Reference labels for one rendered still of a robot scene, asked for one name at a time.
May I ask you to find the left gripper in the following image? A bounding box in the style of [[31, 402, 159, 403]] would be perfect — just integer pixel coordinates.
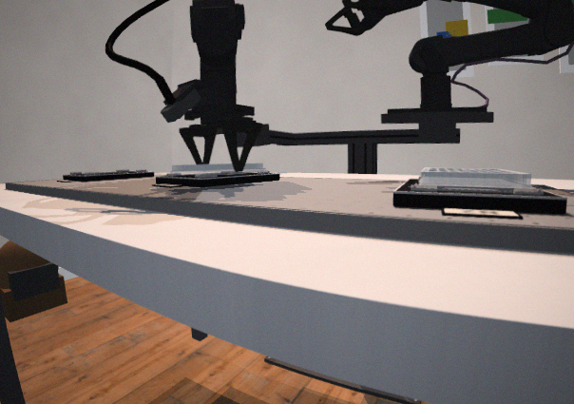
[[325, 0, 407, 36]]

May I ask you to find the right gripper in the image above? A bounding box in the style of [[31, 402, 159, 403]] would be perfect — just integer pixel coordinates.
[[172, 71, 262, 172]]

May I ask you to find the white well plate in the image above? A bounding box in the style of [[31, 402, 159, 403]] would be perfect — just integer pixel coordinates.
[[418, 167, 534, 193], [170, 164, 266, 175]]

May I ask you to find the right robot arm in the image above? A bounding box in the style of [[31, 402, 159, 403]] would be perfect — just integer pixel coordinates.
[[161, 0, 245, 123]]

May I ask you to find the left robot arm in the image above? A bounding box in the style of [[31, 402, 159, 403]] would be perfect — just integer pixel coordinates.
[[388, 0, 574, 113]]

